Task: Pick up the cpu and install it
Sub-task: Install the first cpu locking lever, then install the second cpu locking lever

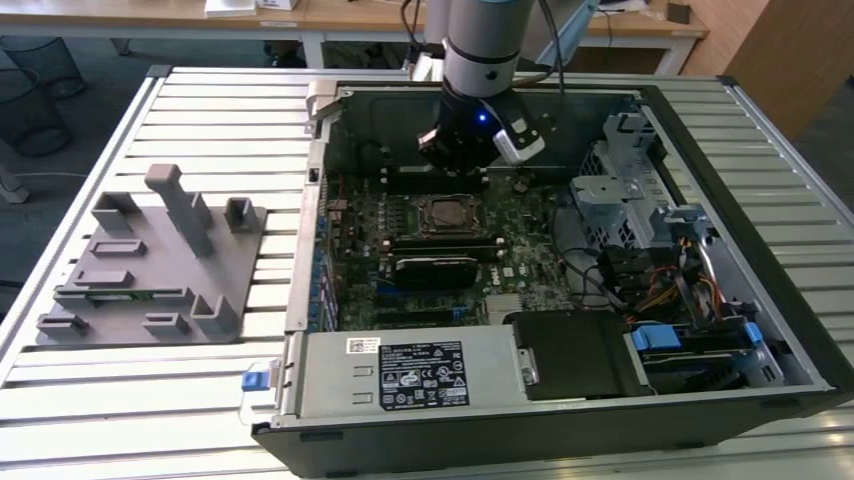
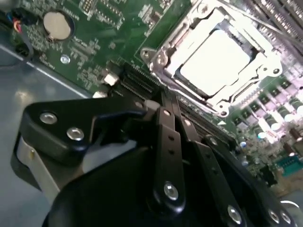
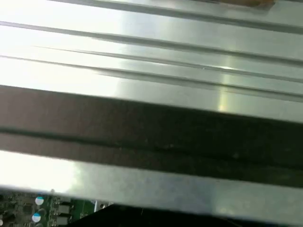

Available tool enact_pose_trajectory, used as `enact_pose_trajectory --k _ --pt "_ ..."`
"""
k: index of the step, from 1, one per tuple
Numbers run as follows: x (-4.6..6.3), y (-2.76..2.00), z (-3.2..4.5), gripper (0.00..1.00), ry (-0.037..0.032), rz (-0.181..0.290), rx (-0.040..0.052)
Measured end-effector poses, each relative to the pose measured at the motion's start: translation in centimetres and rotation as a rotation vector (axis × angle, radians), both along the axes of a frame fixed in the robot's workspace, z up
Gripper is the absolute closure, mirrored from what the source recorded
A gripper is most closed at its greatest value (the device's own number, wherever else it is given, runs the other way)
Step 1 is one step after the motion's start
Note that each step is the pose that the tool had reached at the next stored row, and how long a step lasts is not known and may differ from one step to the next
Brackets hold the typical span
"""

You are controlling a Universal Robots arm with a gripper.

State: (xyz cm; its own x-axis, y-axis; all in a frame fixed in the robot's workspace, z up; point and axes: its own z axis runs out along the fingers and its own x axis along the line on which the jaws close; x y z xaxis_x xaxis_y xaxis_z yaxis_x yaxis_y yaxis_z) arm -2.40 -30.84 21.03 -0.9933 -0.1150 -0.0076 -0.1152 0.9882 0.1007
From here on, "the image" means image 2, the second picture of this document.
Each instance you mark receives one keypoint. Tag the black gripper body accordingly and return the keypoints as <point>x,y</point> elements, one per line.
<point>106,201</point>

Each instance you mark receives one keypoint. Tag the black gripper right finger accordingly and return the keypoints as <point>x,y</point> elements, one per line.
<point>220,189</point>

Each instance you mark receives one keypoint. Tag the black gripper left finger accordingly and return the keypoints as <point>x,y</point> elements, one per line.
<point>59,125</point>

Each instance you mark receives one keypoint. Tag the silver CPU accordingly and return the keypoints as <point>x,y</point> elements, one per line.
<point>213,63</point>

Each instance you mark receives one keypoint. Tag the metal socket cover frame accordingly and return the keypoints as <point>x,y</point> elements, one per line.
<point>181,39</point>

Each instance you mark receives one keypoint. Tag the thin metal locking lever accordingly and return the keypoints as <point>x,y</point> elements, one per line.
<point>260,21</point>

